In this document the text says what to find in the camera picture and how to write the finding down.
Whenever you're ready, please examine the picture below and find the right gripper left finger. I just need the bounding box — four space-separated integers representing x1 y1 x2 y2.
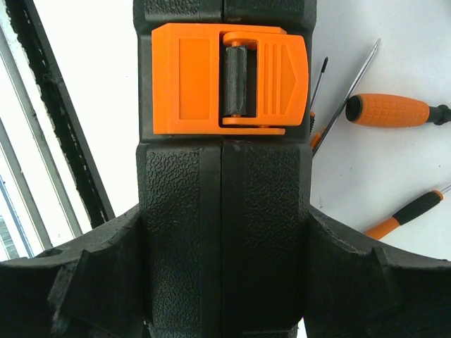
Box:
1 206 144 337

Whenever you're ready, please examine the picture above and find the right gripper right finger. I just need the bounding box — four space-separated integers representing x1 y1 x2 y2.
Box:
304 208 450 337

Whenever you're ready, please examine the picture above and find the black plastic tool case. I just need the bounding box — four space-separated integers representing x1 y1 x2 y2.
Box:
133 1 316 337

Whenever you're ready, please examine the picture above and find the small orange black precision screwdriver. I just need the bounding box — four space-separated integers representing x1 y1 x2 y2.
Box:
309 56 330 149

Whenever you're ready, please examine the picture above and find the orange grip bit screwdriver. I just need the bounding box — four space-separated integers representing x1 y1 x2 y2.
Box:
345 94 450 128

